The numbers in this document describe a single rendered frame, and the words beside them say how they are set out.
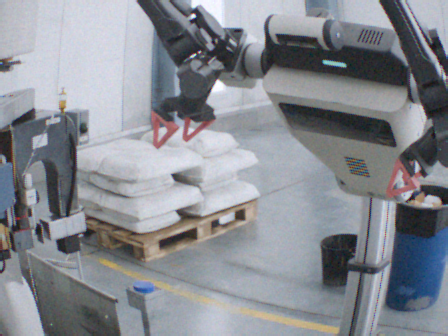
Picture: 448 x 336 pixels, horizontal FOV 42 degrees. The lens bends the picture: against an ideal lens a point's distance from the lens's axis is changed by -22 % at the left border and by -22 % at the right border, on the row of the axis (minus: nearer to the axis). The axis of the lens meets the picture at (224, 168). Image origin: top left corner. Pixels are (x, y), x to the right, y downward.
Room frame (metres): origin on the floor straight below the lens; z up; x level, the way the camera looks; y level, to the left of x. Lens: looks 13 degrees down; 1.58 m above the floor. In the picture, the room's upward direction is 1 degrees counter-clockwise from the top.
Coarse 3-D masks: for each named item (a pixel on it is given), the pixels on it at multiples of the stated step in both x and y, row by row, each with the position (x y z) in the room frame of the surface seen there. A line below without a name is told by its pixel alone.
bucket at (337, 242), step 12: (324, 240) 3.77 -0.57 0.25; (336, 240) 3.82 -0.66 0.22; (348, 240) 3.81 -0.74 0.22; (324, 252) 3.62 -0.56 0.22; (336, 252) 3.55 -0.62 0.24; (348, 252) 3.53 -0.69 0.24; (324, 264) 3.63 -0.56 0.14; (336, 264) 3.56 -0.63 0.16; (324, 276) 3.64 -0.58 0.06; (336, 276) 3.57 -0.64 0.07
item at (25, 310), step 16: (16, 256) 1.65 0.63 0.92; (16, 272) 1.67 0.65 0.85; (0, 288) 1.67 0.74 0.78; (16, 288) 1.69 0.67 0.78; (0, 304) 1.66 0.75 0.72; (16, 304) 1.65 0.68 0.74; (32, 304) 1.72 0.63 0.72; (0, 320) 1.67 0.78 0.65; (16, 320) 1.65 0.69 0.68; (32, 320) 1.70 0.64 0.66
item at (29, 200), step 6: (30, 174) 1.47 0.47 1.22; (24, 180) 1.45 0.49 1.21; (30, 180) 1.46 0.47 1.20; (18, 186) 1.47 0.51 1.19; (24, 186) 1.45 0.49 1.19; (30, 186) 1.46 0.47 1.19; (24, 192) 1.45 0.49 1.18; (30, 192) 1.45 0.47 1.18; (24, 198) 1.45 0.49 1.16; (30, 198) 1.45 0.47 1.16; (24, 204) 1.46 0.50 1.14; (30, 204) 1.45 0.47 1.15
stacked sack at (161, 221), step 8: (88, 208) 4.52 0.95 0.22; (96, 216) 4.45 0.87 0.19; (104, 216) 4.40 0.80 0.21; (160, 216) 4.38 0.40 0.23; (168, 216) 4.43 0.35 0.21; (176, 216) 4.48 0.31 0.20; (120, 224) 4.29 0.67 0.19; (128, 224) 4.24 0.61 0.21; (136, 224) 4.21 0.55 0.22; (144, 224) 4.25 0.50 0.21; (152, 224) 4.29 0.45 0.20; (160, 224) 4.34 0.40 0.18; (168, 224) 4.41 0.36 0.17; (136, 232) 4.21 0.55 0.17; (144, 232) 4.23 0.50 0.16
